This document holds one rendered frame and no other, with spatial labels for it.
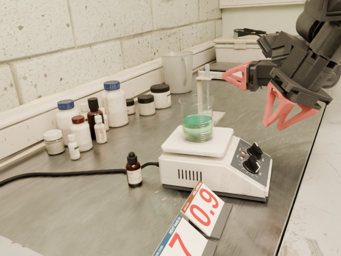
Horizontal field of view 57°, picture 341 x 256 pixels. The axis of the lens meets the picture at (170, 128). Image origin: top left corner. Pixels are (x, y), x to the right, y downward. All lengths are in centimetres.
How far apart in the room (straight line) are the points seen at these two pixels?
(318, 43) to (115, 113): 59
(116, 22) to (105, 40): 9
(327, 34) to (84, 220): 50
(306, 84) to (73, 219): 46
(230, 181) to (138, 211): 17
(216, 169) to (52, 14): 64
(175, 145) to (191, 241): 19
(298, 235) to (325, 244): 4
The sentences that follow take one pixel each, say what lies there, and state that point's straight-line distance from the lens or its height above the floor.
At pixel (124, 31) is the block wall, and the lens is 122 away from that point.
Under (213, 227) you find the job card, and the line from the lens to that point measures 52.
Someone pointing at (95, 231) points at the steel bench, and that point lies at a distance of 55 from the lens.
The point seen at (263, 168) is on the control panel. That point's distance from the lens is 62.
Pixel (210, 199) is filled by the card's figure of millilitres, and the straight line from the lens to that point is 56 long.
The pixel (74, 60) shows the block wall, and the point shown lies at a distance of 103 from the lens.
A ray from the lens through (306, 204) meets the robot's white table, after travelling 60.
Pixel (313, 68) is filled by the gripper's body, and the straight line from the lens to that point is 57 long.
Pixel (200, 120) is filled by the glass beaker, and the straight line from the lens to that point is 57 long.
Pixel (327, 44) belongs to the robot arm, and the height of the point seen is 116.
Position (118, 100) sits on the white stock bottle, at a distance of 93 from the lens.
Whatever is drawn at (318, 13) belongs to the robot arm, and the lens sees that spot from 56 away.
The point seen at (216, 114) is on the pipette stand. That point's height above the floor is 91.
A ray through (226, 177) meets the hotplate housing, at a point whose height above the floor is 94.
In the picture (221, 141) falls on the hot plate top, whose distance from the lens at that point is 60.
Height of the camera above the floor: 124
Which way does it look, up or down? 22 degrees down
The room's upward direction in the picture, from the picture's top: 4 degrees counter-clockwise
